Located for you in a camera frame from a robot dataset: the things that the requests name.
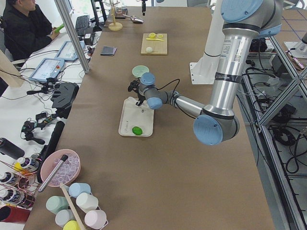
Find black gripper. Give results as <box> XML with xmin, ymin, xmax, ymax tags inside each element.
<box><xmin>128</xmin><ymin>80</ymin><xmax>145</xmax><ymax>106</ymax></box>

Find white ceramic spoon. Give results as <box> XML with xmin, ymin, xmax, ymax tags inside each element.
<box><xmin>128</xmin><ymin>97</ymin><xmax>139</xmax><ymax>106</ymax></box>

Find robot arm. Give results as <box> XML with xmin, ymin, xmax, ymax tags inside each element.
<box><xmin>128</xmin><ymin>0</ymin><xmax>283</xmax><ymax>145</ymax></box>
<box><xmin>141</xmin><ymin>0</ymin><xmax>164</xmax><ymax>16</ymax></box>

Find mint green bowl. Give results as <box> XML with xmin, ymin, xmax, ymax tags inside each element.
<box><xmin>132</xmin><ymin>65</ymin><xmax>150</xmax><ymax>79</ymax></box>

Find pink bowl with ice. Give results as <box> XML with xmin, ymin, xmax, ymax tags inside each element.
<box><xmin>40</xmin><ymin>149</ymin><xmax>81</xmax><ymax>187</ymax></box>

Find cream rabbit tray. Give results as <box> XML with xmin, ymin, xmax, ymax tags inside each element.
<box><xmin>118</xmin><ymin>99</ymin><xmax>154</xmax><ymax>137</ymax></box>

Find green lime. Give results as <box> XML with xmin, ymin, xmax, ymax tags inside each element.
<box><xmin>131</xmin><ymin>126</ymin><xmax>143</xmax><ymax>136</ymax></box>

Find wooden cutting board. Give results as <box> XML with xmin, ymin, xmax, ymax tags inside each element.
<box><xmin>141</xmin><ymin>33</ymin><xmax>168</xmax><ymax>56</ymax></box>

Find grey folded cloth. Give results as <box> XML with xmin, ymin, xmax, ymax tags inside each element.
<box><xmin>100</xmin><ymin>46</ymin><xmax>117</xmax><ymax>56</ymax></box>

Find yellow plastic knife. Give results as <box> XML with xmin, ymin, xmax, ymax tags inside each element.
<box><xmin>146</xmin><ymin>37</ymin><xmax>165</xmax><ymax>42</ymax></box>

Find wooden mug tree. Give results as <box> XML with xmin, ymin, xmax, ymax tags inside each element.
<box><xmin>108</xmin><ymin>0</ymin><xmax>123</xmax><ymax>31</ymax></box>

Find metal scoop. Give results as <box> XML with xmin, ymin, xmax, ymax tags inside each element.
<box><xmin>123</xmin><ymin>14</ymin><xmax>144</xmax><ymax>24</ymax></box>

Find far teach pendant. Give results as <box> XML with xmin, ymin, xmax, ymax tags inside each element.
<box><xmin>55</xmin><ymin>41</ymin><xmax>78</xmax><ymax>61</ymax></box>

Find teach pendant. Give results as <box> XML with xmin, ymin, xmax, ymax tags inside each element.
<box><xmin>55</xmin><ymin>41</ymin><xmax>78</xmax><ymax>61</ymax></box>
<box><xmin>29</xmin><ymin>58</ymin><xmax>65</xmax><ymax>82</ymax></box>

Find metal tube tool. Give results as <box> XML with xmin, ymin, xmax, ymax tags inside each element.
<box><xmin>38</xmin><ymin>154</ymin><xmax>69</xmax><ymax>193</ymax></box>

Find near teach pendant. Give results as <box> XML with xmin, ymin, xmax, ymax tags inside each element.
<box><xmin>29</xmin><ymin>58</ymin><xmax>65</xmax><ymax>82</ymax></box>

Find black keyboard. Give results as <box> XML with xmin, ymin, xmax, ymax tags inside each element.
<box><xmin>75</xmin><ymin>15</ymin><xmax>89</xmax><ymax>36</ymax></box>

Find blue cup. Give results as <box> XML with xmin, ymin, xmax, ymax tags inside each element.
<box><xmin>68</xmin><ymin>183</ymin><xmax>91</xmax><ymax>198</ymax></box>

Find white cup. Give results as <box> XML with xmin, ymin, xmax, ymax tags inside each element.
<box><xmin>76</xmin><ymin>192</ymin><xmax>98</xmax><ymax>213</ymax></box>

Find wooden stick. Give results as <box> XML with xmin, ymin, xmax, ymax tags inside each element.
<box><xmin>60</xmin><ymin>184</ymin><xmax>86</xmax><ymax>230</ymax></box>

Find pink cup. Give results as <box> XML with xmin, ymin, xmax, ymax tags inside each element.
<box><xmin>84</xmin><ymin>210</ymin><xmax>107</xmax><ymax>230</ymax></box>

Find green cup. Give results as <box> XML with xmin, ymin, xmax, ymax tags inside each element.
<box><xmin>46</xmin><ymin>196</ymin><xmax>69</xmax><ymax>215</ymax></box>

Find grey cup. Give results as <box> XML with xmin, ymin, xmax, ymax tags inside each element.
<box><xmin>55</xmin><ymin>209</ymin><xmax>75</xmax><ymax>228</ymax></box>

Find seated person in black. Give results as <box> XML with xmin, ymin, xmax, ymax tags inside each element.
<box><xmin>3</xmin><ymin>0</ymin><xmax>59</xmax><ymax>60</ymax></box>

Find yellow cup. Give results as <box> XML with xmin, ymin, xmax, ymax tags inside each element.
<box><xmin>63</xmin><ymin>220</ymin><xmax>80</xmax><ymax>230</ymax></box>

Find black bottle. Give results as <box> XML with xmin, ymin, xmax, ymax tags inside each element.
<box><xmin>0</xmin><ymin>138</ymin><xmax>24</xmax><ymax>160</ymax></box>

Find red can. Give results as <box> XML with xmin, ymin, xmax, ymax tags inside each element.
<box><xmin>0</xmin><ymin>206</ymin><xmax>31</xmax><ymax>224</ymax></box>

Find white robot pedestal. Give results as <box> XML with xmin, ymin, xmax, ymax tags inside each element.
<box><xmin>189</xmin><ymin>0</ymin><xmax>225</xmax><ymax>85</ymax></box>

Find black plastic bracket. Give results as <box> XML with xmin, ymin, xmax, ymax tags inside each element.
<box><xmin>51</xmin><ymin>82</ymin><xmax>79</xmax><ymax>118</ymax></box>

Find aluminium frame post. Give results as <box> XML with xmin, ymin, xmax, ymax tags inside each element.
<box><xmin>54</xmin><ymin>0</ymin><xmax>90</xmax><ymax>74</ymax></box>

